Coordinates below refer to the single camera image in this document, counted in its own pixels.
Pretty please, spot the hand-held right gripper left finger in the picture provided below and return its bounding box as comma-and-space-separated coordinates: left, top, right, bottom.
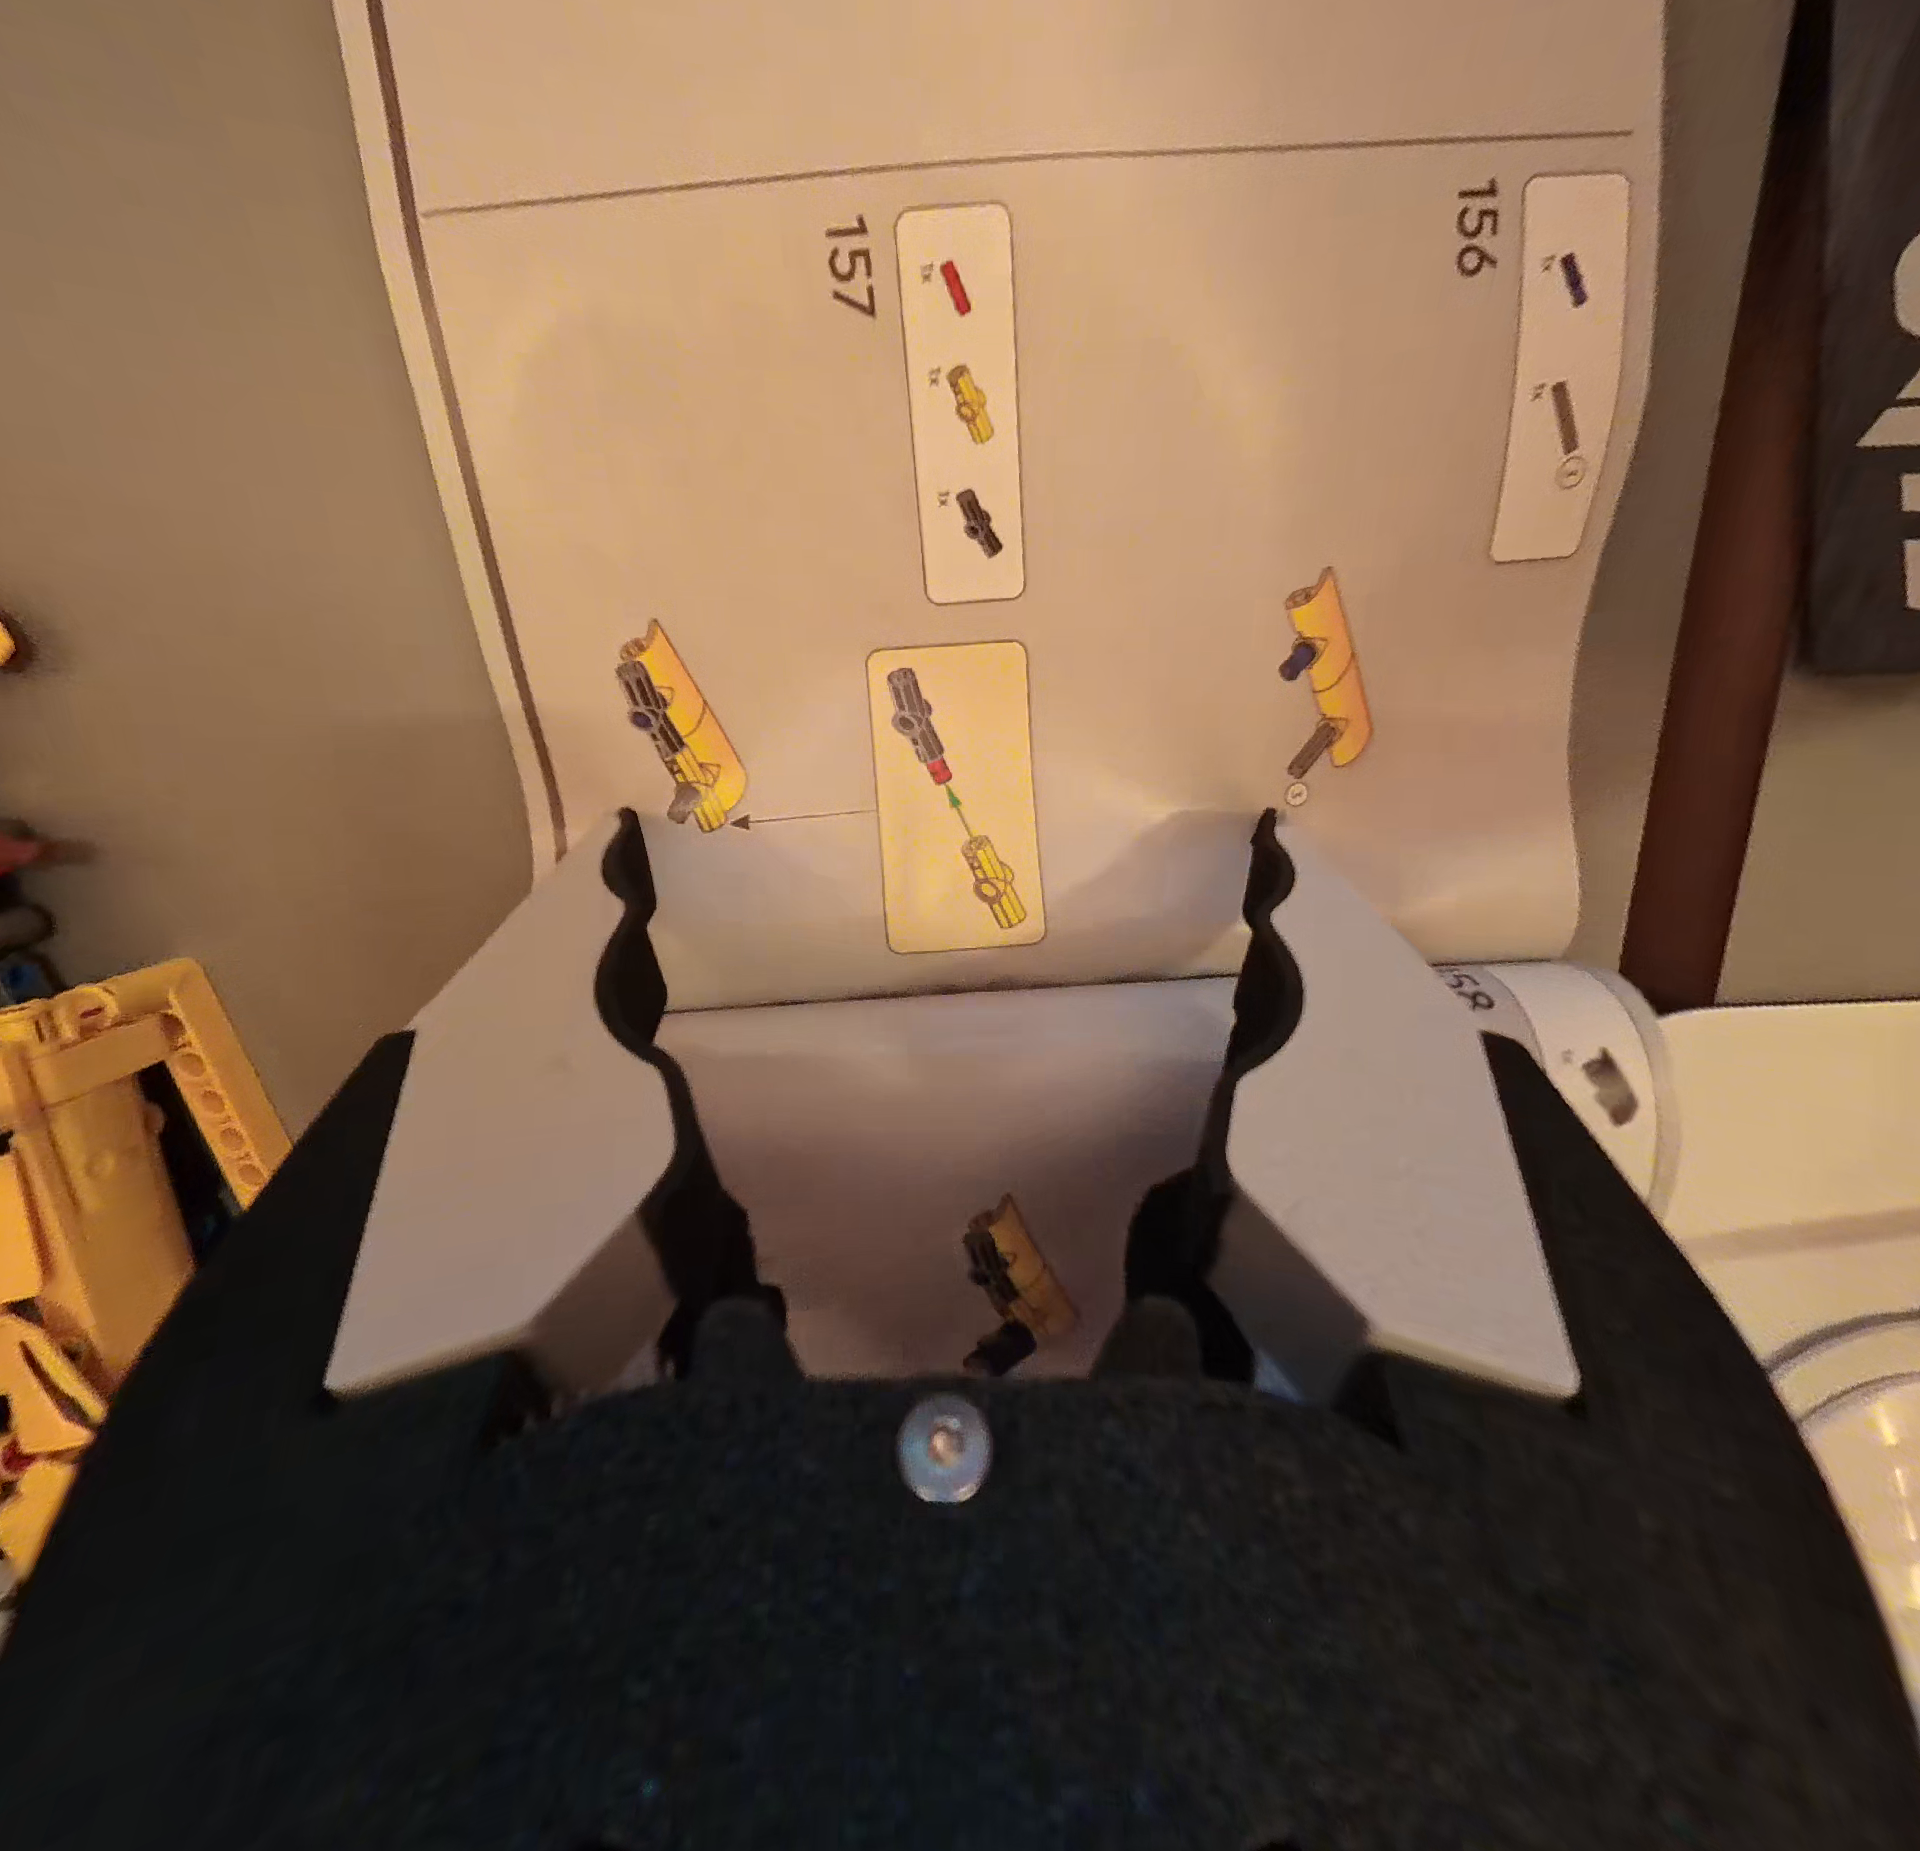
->
322, 809, 782, 1395

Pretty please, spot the brown desk divider strip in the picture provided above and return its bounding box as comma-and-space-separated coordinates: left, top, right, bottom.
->
1620, 0, 1839, 1014

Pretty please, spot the yellow brick toy car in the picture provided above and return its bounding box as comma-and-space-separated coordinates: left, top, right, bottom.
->
0, 958, 294, 1583

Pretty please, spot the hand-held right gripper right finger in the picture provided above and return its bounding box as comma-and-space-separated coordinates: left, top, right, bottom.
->
1103, 809, 1585, 1410

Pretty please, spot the instruction booklet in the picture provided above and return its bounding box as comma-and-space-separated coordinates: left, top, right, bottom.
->
316, 0, 1673, 1379

